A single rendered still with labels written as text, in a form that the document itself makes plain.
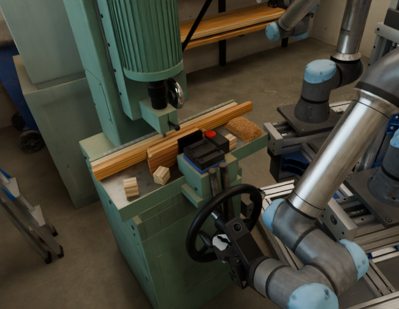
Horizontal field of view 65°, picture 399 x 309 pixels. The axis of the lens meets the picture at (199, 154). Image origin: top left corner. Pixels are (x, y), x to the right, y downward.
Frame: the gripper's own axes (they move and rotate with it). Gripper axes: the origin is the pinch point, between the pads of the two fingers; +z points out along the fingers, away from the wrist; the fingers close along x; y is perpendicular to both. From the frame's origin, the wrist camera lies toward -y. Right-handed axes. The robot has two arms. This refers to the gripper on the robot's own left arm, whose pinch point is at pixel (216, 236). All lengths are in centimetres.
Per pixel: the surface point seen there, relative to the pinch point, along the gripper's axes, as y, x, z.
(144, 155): -21.8, -2.6, 32.5
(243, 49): -59, 222, 266
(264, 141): -11.4, 39.4, 22.8
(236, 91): -17, 159, 212
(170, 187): -11.4, -1.3, 20.5
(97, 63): -55, -6, 36
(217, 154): -18.3, 12.0, 8.7
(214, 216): 0.3, 6.4, 11.9
